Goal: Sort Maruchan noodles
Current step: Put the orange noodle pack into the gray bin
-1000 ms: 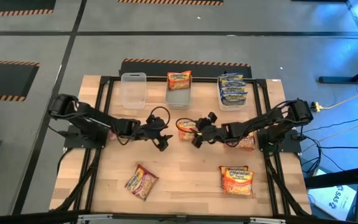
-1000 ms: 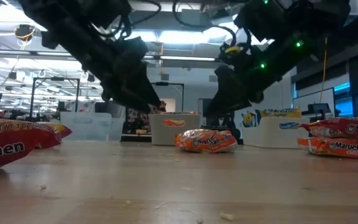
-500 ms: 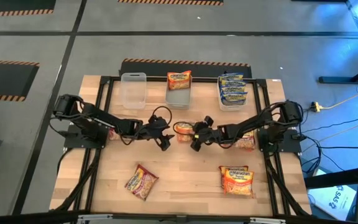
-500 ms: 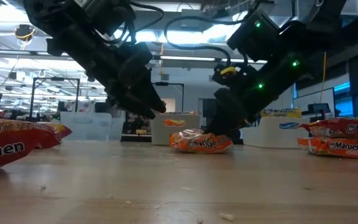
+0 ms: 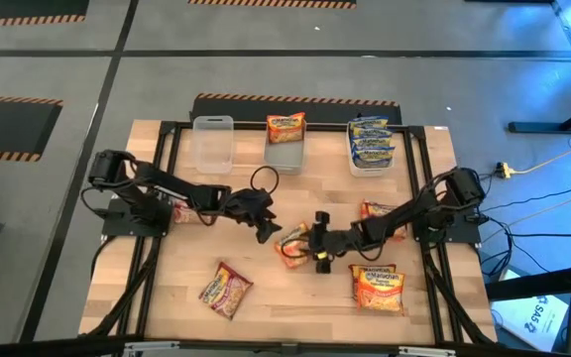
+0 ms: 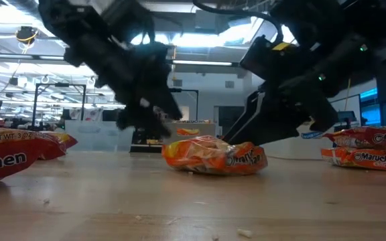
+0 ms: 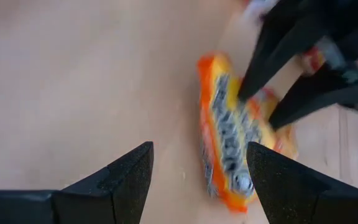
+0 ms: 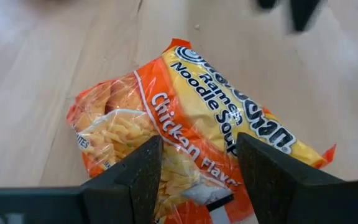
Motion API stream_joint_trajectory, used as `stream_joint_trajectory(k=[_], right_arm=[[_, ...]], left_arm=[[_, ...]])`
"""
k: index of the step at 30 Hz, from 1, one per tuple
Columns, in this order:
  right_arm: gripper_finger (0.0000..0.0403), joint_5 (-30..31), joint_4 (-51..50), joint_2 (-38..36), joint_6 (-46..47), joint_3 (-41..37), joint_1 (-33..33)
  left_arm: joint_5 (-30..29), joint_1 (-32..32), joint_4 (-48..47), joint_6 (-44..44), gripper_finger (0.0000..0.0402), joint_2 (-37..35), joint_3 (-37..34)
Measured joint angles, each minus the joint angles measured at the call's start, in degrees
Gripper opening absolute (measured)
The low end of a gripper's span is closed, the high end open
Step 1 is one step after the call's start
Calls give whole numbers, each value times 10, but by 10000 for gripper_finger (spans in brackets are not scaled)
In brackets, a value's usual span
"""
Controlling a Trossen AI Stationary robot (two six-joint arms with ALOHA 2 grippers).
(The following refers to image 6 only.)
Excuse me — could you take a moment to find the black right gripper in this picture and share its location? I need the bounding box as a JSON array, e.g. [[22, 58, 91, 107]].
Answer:
[[222, 36, 340, 147]]

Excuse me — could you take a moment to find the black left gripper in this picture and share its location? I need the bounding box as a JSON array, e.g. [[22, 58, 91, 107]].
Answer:
[[64, 33, 183, 138]]

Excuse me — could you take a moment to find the orange chicken ramen packet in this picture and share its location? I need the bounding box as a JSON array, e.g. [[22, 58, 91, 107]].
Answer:
[[161, 135, 269, 177], [320, 146, 386, 173], [174, 118, 211, 137]]

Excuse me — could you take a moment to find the black desktop monitor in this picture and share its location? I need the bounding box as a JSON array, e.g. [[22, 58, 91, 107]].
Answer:
[[337, 110, 359, 131]]

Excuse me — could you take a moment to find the grey plastic sorting bin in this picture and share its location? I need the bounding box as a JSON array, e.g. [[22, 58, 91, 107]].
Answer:
[[164, 120, 220, 145]]

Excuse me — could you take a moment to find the black shelf unit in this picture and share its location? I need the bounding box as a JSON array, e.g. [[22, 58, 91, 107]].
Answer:
[[214, 106, 247, 137]]

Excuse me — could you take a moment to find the long ceiling tube light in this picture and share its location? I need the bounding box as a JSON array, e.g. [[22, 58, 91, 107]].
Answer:
[[0, 52, 234, 68]]

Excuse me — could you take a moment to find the clear plastic sorting bin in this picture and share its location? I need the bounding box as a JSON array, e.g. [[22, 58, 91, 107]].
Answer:
[[64, 119, 134, 153]]

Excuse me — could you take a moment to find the blue glass partition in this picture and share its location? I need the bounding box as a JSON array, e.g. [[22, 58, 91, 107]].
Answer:
[[360, 87, 386, 127]]

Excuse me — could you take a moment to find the yellow tape strip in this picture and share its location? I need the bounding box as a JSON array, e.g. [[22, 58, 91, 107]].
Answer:
[[272, 42, 293, 52]]

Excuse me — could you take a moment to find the black aluminium table frame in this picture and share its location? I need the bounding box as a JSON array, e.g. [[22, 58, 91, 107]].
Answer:
[[129, 144, 164, 154]]

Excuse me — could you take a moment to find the black metal station frame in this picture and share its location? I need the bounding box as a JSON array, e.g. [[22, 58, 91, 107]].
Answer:
[[169, 87, 200, 121], [31, 82, 87, 129]]

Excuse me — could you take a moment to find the white wall board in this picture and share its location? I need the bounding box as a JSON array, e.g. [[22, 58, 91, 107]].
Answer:
[[330, 94, 361, 114]]

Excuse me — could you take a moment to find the black yellow ceiling cable reel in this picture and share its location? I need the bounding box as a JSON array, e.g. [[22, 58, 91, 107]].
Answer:
[[15, 25, 39, 44]]

